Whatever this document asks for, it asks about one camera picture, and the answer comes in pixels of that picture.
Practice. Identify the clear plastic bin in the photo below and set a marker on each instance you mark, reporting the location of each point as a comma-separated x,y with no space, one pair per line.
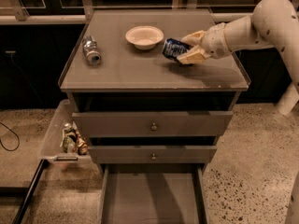
51,145

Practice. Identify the white paper bowl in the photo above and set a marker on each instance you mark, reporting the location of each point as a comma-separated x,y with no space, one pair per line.
144,37

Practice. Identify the blue pepsi can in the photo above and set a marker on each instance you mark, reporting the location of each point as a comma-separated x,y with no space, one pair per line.
173,48

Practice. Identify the black floor rail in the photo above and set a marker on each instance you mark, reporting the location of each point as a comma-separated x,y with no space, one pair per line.
23,195

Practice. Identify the brass top drawer knob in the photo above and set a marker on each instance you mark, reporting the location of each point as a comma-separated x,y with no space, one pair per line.
154,127

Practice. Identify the grey drawer cabinet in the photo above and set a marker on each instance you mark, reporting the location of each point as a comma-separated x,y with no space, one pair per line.
132,80

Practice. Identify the grey top drawer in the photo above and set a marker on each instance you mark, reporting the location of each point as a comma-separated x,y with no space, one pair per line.
137,124

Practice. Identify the white pole base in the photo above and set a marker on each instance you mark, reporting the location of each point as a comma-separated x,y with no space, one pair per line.
288,100

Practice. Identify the green can in bin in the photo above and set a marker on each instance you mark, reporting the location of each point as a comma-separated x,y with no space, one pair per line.
69,139

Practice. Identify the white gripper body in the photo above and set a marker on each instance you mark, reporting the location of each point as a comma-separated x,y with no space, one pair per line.
215,40

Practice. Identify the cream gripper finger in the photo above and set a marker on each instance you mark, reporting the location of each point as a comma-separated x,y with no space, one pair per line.
194,55
194,39

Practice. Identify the grey bottom drawer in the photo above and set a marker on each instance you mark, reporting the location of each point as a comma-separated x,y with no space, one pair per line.
153,194

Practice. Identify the silver crushed can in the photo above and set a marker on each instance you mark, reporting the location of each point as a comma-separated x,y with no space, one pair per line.
90,50

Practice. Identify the grey middle drawer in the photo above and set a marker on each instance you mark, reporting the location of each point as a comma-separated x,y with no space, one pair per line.
141,154

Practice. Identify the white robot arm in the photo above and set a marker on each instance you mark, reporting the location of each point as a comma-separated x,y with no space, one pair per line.
254,177

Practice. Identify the brown snack bag in bin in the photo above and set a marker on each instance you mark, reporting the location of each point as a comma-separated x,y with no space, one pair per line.
81,144

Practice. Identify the grey drawer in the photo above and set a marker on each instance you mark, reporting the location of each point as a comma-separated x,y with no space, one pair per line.
137,124
141,154
153,194

